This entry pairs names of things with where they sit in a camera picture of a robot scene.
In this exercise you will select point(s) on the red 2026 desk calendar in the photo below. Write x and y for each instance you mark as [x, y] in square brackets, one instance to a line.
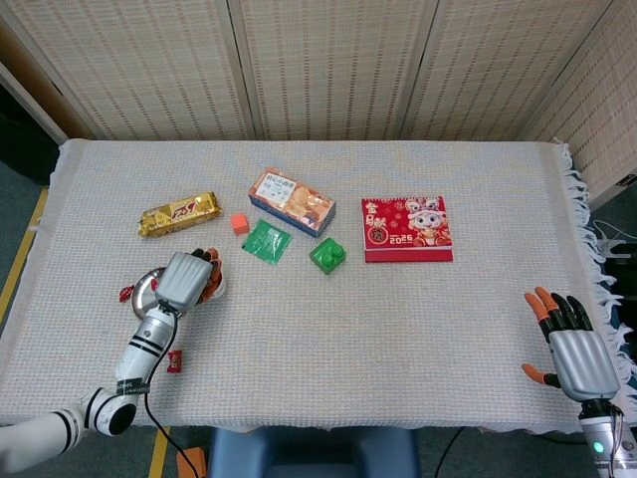
[408, 224]

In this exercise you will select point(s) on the black bulky object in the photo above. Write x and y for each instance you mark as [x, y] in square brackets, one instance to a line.
[20, 139]

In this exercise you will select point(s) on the navy blue robot base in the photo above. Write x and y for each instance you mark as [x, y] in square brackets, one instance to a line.
[318, 458]

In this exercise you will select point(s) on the white woven tablecloth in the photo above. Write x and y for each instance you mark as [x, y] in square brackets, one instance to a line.
[348, 338]

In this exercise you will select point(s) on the blue orange cookie box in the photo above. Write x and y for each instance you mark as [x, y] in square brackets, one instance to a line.
[293, 199]

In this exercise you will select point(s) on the green foil sachet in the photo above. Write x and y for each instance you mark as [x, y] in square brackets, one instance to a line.
[266, 244]

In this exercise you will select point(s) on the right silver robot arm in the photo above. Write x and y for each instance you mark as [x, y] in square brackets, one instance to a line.
[599, 443]

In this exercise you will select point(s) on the red candy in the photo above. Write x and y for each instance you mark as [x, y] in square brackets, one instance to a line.
[126, 294]
[175, 361]
[155, 286]

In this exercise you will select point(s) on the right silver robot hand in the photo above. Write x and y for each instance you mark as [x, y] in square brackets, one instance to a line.
[584, 366]

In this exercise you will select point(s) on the brown wooden screen panel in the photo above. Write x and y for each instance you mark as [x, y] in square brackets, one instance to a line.
[45, 92]

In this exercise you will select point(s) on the orange block on floor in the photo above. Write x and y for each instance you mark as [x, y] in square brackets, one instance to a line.
[196, 455]

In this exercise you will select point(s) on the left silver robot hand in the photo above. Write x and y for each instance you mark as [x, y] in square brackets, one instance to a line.
[184, 281]

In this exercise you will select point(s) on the woven folding screen panel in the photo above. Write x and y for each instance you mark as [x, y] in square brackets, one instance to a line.
[607, 114]
[488, 65]
[333, 65]
[149, 65]

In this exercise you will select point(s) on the green building block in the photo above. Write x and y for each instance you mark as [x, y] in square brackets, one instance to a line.
[327, 256]

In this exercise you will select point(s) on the black bracket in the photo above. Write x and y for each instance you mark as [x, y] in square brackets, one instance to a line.
[628, 180]

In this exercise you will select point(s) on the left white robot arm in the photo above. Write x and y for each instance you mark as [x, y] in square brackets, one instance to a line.
[142, 348]

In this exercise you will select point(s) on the round steel plate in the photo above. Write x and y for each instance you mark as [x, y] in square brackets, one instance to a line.
[144, 299]

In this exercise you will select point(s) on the white paper cup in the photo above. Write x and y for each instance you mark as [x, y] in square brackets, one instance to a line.
[222, 291]

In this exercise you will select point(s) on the gold biscuit packet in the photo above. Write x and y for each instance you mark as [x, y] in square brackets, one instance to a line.
[179, 214]

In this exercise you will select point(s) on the orange cube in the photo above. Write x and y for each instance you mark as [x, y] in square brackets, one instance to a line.
[239, 224]

